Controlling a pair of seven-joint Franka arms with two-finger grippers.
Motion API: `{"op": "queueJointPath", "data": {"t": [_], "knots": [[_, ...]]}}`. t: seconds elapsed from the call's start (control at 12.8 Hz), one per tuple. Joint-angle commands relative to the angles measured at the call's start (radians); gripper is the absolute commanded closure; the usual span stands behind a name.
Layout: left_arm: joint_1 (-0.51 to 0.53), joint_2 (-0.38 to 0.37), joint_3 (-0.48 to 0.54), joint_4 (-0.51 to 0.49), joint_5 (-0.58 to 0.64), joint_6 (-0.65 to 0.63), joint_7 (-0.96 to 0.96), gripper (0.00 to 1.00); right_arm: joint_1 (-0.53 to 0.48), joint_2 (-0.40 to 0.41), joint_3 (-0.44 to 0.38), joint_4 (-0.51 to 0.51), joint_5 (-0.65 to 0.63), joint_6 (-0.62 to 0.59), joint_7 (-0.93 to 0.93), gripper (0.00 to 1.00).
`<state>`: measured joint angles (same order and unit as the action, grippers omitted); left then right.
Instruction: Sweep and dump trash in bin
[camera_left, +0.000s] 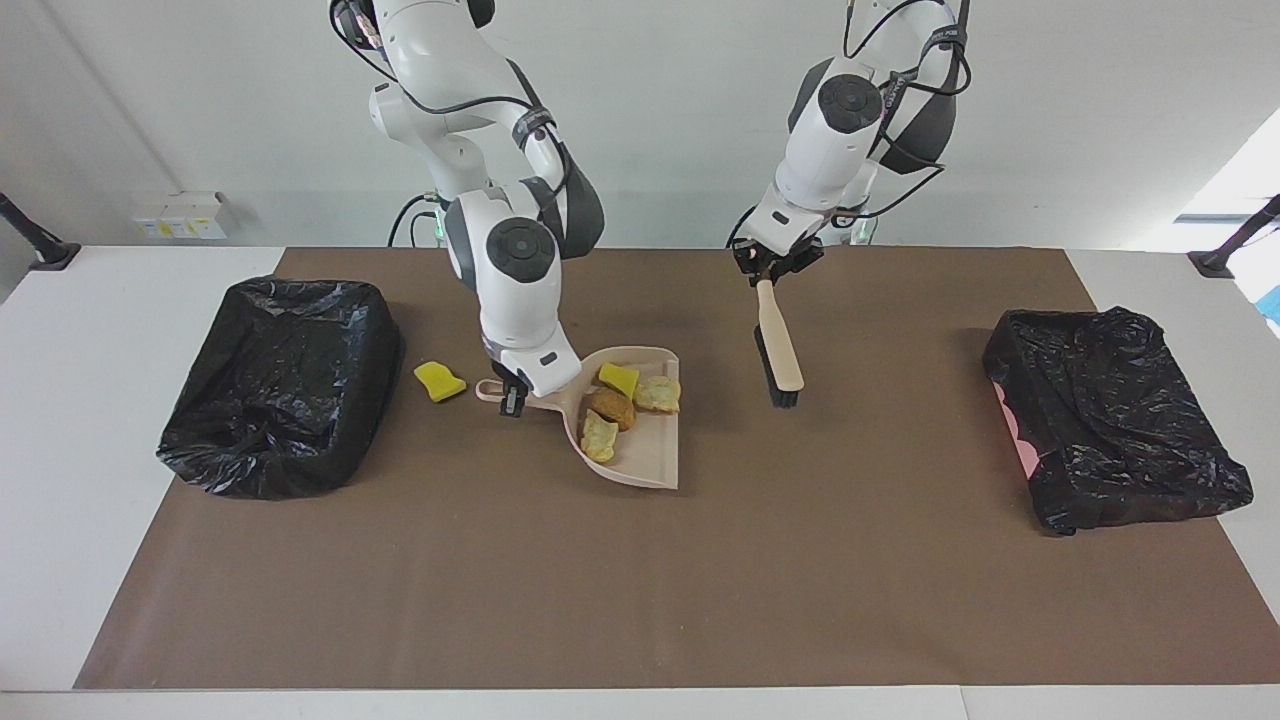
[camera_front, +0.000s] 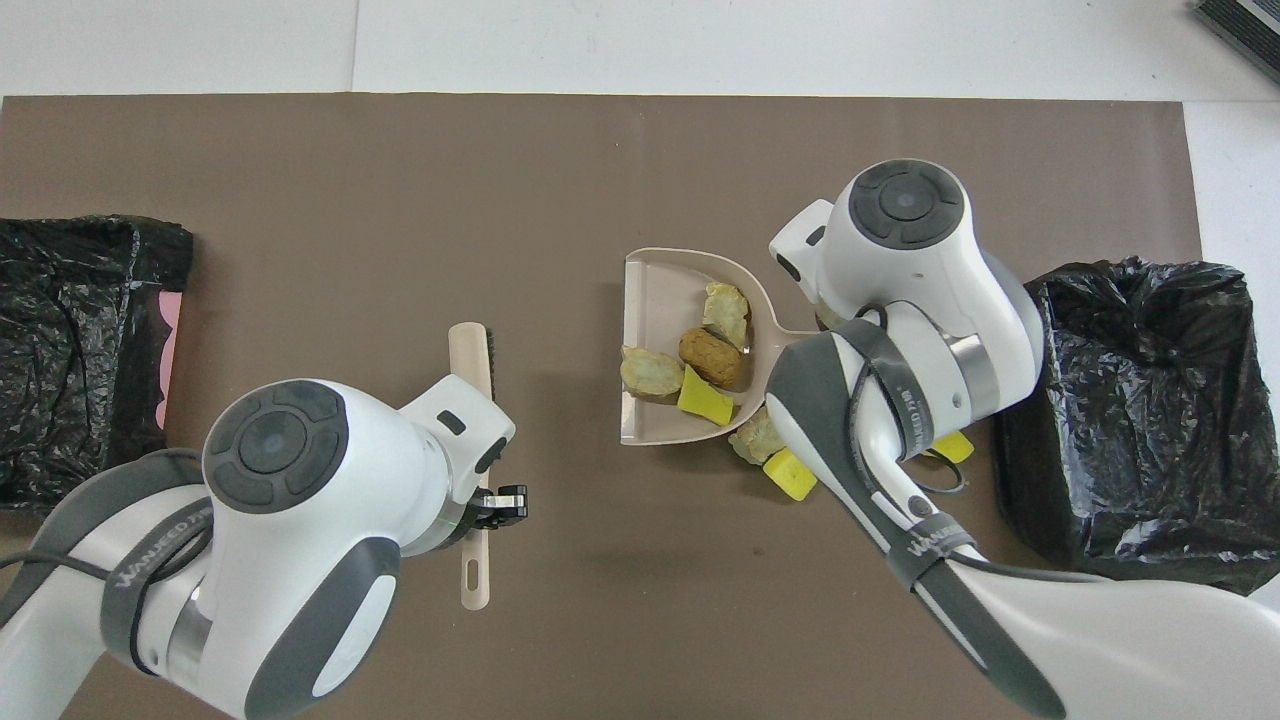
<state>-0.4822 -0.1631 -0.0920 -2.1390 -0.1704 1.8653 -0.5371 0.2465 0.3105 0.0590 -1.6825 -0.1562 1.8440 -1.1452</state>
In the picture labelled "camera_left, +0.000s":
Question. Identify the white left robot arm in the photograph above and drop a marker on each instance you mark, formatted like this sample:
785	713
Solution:
840	130

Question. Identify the brown table mat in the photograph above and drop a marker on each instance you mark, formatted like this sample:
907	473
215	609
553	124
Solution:
500	580

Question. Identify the pale round bread piece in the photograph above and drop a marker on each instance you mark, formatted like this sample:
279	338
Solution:
658	394

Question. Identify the orange croissant piece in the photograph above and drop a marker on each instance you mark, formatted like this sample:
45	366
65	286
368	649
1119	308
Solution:
598	440

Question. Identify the beige brush with black bristles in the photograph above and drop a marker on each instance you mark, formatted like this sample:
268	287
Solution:
782	350

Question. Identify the black camera stand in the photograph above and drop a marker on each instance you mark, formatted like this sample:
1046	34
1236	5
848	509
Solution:
45	250
1225	255

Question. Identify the pink bin with black bag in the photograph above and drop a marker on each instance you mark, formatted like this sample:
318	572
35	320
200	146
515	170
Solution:
1110	420

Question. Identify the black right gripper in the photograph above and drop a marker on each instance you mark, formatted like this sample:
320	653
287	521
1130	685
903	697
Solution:
512	385

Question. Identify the white wall socket box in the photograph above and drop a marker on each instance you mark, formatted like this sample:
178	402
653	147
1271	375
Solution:
180	215

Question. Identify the small yellow sponge wedge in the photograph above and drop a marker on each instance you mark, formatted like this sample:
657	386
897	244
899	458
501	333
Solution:
619	380

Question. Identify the beige plastic dustpan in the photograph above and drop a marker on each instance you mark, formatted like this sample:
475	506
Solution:
650	450

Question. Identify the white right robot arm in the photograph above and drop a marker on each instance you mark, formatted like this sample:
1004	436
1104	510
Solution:
520	260

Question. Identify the wavy yellow sponge piece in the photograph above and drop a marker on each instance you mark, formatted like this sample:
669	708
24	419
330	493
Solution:
440	382

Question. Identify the blue object at edge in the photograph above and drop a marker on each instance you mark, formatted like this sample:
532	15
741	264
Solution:
1272	303

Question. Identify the brown bread roll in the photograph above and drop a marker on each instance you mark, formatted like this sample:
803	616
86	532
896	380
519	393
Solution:
611	408

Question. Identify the bin lined with black bag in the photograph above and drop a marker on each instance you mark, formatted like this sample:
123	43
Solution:
280	390

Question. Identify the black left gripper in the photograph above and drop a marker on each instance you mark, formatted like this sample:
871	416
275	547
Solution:
785	258

